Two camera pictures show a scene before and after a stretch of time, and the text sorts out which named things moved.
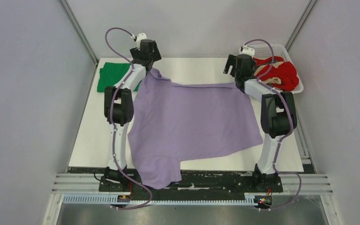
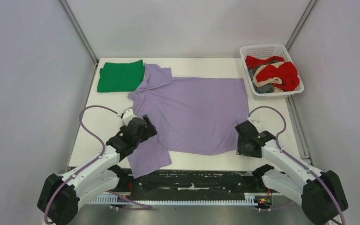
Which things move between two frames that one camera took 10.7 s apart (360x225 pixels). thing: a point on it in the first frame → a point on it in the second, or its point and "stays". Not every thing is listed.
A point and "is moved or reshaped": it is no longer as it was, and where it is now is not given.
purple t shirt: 172,120 is moved or reshaped
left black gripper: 155,55 → 149,131
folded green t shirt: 110,73 stays
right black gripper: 232,61 → 241,149
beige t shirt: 273,80 stays
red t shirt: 278,73 stays
